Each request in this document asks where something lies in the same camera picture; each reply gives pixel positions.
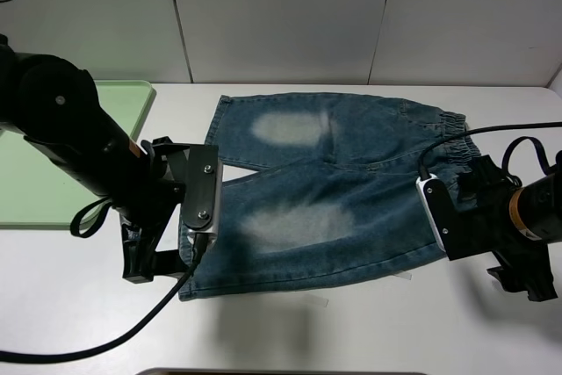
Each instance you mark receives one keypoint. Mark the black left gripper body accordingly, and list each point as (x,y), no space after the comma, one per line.
(145,207)

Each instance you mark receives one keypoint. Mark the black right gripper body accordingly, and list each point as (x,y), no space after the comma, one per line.
(516,223)

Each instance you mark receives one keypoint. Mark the blue children's denim shorts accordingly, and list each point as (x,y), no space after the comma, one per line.
(330,198)

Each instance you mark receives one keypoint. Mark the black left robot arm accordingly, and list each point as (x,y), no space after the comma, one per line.
(55,106)

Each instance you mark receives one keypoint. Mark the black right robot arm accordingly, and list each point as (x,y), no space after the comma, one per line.
(516,223)

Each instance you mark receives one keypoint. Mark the clear tape strip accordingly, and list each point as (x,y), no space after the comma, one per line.
(403,274)
(316,300)

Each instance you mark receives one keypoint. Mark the clear tape strip lower middle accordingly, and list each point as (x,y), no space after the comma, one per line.
(316,300)

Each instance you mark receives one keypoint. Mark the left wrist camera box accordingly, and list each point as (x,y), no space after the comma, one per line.
(200,210)

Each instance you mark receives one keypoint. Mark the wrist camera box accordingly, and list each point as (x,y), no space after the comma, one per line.
(200,210)
(443,217)

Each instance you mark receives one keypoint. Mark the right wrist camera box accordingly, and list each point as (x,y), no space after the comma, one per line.
(443,217)

